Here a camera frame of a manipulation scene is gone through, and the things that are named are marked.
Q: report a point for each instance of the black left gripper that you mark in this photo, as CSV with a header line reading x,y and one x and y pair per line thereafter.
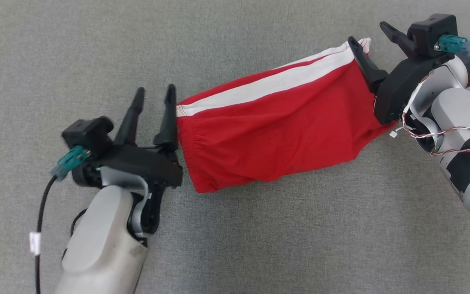
x,y
145,163

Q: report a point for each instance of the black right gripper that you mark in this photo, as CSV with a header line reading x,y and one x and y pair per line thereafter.
x,y
398,90

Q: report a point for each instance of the red white-striped shorts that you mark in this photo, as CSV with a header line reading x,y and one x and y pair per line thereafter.
x,y
280,130

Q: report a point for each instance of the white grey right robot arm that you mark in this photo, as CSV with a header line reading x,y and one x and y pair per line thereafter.
x,y
451,102

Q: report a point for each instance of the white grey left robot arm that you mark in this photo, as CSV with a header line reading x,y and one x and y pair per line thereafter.
x,y
96,245

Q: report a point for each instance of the grey fabric sofa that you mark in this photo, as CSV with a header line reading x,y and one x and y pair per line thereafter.
x,y
259,245

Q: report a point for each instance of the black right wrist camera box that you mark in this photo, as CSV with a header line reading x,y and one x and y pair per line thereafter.
x,y
428,32

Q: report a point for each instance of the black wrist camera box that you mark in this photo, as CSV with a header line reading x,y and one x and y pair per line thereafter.
x,y
88,136
428,32

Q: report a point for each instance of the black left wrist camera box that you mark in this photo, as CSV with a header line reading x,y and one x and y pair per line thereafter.
x,y
88,136

